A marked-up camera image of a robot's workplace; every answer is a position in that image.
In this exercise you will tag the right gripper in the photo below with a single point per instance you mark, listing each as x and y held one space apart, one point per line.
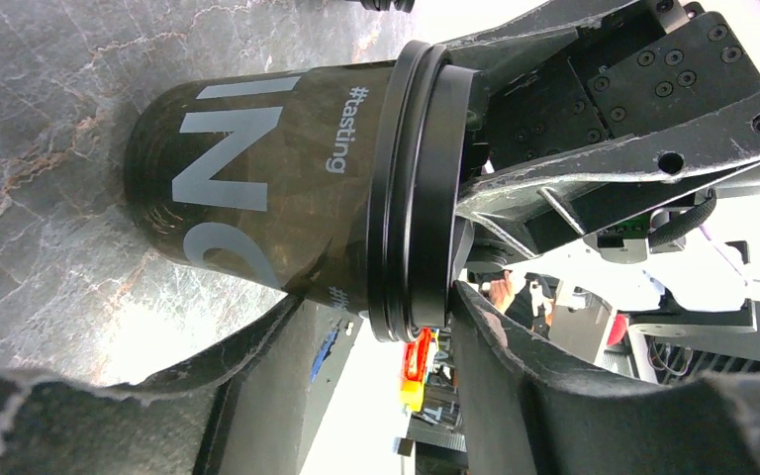
575 73

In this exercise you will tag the black coffee cup with print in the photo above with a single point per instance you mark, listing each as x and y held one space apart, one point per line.
264 177

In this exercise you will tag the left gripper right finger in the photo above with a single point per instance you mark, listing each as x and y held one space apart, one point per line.
529 407

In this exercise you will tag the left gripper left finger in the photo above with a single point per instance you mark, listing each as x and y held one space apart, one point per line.
249 404

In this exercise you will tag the single black cup lid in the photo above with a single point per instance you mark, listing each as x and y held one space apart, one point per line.
411 218

